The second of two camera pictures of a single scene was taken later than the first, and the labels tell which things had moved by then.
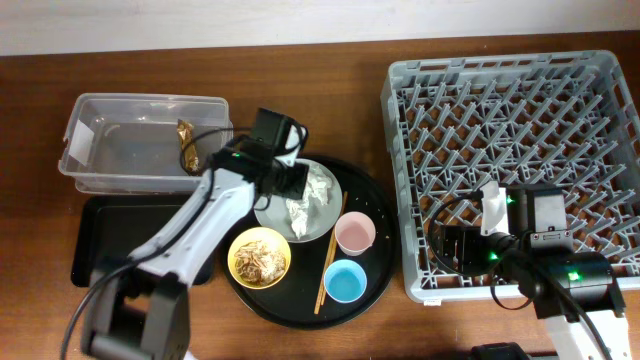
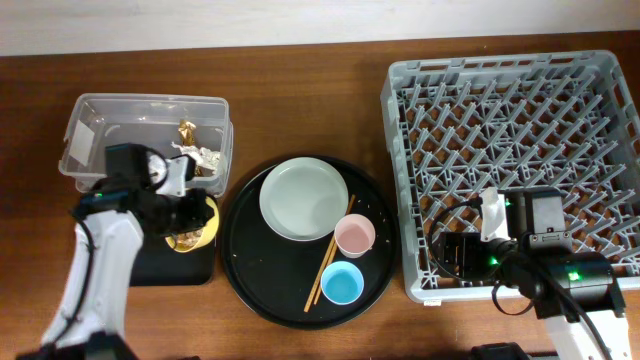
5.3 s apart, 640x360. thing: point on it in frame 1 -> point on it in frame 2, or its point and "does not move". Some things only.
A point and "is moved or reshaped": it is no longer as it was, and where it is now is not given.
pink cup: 355,232 does not move
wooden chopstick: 332,258 is moved or reshaped
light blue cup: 345,281 does not move
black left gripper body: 292,178 -> 187,213
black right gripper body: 480,254 does not move
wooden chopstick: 331,254 -> 324,263
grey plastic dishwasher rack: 564,121 does not move
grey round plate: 273,213 does not move
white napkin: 318,183 -> 201,156
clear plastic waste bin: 129,144 does not move
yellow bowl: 265,235 is moved or reshaped
